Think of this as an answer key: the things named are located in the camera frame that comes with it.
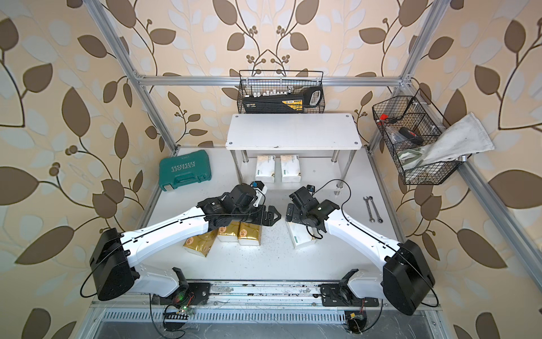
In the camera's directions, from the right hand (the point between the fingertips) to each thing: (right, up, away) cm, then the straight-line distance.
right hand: (298, 215), depth 84 cm
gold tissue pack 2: (-27, -6, -2) cm, 28 cm away
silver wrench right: (+36, -4, +7) cm, 37 cm away
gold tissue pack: (-38, -10, -4) cm, 40 cm away
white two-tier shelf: (+9, +29, -9) cm, 31 cm away
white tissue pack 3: (0, -7, -1) cm, 8 cm away
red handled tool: (+35, +39, 0) cm, 52 cm away
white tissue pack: (-14, +19, +13) cm, 27 cm away
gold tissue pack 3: (-20, -7, -2) cm, 21 cm away
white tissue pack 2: (-3, +19, +12) cm, 23 cm away
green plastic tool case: (-55, +19, +21) cm, 62 cm away
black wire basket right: (+45, +37, 0) cm, 59 cm away
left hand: (-10, +2, -9) cm, 13 cm away
